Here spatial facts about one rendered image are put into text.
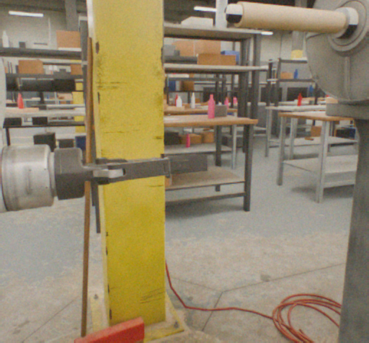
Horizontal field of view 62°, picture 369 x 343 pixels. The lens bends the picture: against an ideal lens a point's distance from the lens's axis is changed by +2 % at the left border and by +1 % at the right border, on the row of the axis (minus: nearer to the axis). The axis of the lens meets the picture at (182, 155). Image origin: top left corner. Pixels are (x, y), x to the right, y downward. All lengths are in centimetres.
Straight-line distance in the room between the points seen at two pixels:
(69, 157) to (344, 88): 47
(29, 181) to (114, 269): 111
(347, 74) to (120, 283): 128
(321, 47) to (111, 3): 89
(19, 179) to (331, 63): 54
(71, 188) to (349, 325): 75
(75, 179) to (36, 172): 5
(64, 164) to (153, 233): 107
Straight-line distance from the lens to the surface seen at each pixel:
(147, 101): 132
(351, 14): 59
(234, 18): 47
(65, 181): 45
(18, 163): 45
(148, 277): 158
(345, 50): 60
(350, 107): 71
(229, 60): 286
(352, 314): 93
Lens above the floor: 114
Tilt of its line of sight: 12 degrees down
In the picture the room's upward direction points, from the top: straight up
